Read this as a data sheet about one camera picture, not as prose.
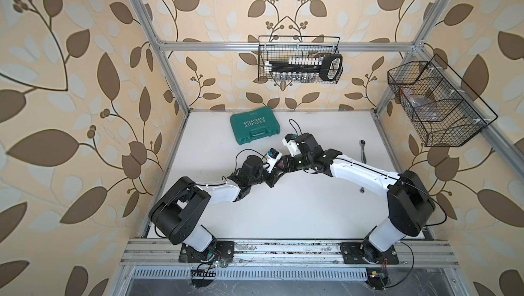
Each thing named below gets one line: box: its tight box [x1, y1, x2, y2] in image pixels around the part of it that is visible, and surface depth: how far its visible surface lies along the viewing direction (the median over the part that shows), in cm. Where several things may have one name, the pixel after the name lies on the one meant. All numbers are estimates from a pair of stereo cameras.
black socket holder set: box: [264, 53, 343, 82], surface depth 86 cm
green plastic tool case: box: [230, 106, 281, 146], surface depth 111 cm
